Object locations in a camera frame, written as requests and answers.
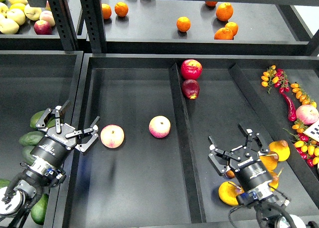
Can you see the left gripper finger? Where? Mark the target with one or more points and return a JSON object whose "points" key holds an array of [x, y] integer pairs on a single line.
{"points": [[57, 114], [85, 138]]}

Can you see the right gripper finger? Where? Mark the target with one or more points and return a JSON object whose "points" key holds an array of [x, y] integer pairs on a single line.
{"points": [[216, 155], [252, 137]]}

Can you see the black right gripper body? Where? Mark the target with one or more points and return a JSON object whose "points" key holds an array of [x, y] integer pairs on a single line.
{"points": [[249, 170]]}

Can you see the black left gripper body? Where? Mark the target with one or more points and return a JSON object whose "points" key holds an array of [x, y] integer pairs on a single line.
{"points": [[54, 148]]}

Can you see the dark green avocado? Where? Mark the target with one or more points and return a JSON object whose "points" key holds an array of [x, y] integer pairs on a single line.
{"points": [[4, 183]]}

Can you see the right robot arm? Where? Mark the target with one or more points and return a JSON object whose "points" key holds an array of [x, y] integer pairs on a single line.
{"points": [[270, 207]]}

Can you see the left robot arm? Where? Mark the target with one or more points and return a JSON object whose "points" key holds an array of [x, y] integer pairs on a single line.
{"points": [[27, 187]]}

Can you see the green avocado top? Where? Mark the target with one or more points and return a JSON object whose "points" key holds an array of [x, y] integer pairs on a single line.
{"points": [[35, 118]]}

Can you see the yellow pear with stem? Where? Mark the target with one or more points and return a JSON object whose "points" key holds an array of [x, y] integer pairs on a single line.
{"points": [[270, 160]]}

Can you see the green avocado lower left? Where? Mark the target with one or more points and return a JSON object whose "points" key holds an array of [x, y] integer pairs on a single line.
{"points": [[27, 156]]}

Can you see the green avocado bottom left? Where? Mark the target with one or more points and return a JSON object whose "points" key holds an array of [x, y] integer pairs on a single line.
{"points": [[38, 211]]}

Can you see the pale yellow pear front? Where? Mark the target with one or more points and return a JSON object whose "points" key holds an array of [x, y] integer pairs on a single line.
{"points": [[8, 26]]}

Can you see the pink apple left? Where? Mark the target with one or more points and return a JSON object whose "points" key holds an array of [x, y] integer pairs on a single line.
{"points": [[112, 136]]}

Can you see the pink apple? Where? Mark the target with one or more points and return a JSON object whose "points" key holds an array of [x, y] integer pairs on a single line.
{"points": [[159, 126], [112, 136]]}

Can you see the red chili pepper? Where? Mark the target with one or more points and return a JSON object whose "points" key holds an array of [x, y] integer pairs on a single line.
{"points": [[291, 108]]}

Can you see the cherry tomato bunch lower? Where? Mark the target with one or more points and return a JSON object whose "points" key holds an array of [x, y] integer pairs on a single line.
{"points": [[307, 147]]}

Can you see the cherry tomato bunch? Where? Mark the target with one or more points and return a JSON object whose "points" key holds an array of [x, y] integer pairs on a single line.
{"points": [[275, 77], [307, 147]]}

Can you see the white checker marker card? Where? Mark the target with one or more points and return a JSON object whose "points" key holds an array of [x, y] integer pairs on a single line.
{"points": [[313, 131]]}

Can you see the pink apple right bin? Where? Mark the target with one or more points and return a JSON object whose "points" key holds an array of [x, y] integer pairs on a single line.
{"points": [[308, 114]]}

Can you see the pink apple centre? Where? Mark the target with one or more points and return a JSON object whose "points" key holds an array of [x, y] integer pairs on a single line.
{"points": [[159, 126]]}

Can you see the black centre bin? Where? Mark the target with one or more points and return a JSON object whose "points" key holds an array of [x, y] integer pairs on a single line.
{"points": [[169, 182]]}

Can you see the dark red apple lower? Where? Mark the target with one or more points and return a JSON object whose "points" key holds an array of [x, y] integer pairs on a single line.
{"points": [[190, 89]]}

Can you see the cherry tomato bunch upper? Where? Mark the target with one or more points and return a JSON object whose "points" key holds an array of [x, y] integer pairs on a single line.
{"points": [[275, 77]]}

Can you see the red apple upper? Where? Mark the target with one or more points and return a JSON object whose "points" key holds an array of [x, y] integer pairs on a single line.
{"points": [[191, 69]]}

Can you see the red apple on shelf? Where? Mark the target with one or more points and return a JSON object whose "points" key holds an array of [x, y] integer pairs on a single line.
{"points": [[42, 27]]}

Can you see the pale yellow apple shelf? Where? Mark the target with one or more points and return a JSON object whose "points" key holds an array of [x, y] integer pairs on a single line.
{"points": [[32, 13]]}

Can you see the front right orange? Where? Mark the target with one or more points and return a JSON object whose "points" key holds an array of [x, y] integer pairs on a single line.
{"points": [[224, 34]]}

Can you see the orange on shelf left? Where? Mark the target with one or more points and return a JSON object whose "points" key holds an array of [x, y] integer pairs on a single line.
{"points": [[121, 9]]}

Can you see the small right orange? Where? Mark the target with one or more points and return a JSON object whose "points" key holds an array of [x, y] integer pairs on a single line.
{"points": [[232, 26]]}

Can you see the orange on shelf centre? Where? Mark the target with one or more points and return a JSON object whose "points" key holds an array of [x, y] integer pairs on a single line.
{"points": [[183, 24]]}

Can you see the large orange on shelf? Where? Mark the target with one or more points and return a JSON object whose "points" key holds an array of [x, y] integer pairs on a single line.
{"points": [[224, 11]]}

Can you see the orange at shelf back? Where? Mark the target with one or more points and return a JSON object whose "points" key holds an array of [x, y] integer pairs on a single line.
{"points": [[211, 3]]}

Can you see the orange at shelf post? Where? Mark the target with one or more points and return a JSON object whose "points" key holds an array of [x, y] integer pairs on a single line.
{"points": [[106, 11]]}

